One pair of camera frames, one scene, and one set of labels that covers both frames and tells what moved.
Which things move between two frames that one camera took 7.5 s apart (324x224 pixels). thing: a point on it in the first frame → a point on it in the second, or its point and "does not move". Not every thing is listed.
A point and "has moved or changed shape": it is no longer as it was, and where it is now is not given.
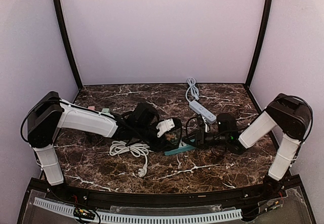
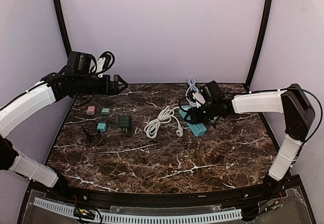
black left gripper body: x=166 y=140 → x=112 y=84
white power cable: x=138 y=149 → x=151 y=130
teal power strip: x=183 y=147 → x=197 y=129
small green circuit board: x=82 y=213 does not move
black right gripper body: x=200 y=136 → x=196 y=112
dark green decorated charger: x=172 y=137 has moved or changed shape
